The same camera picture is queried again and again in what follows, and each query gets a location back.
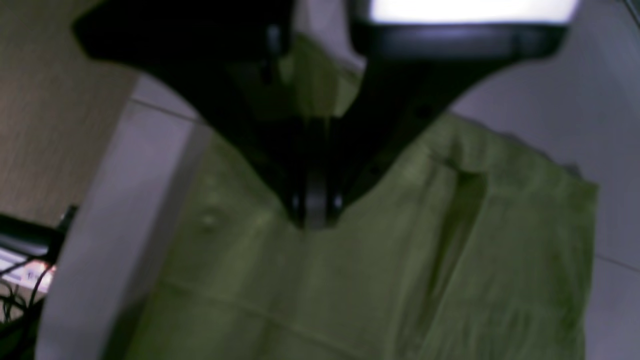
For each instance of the green T-shirt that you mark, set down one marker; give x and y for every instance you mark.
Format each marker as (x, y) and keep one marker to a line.
(472, 246)

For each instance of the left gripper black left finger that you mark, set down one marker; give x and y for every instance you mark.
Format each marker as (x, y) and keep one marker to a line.
(221, 57)

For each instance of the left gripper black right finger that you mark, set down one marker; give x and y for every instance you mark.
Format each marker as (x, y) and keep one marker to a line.
(414, 72)

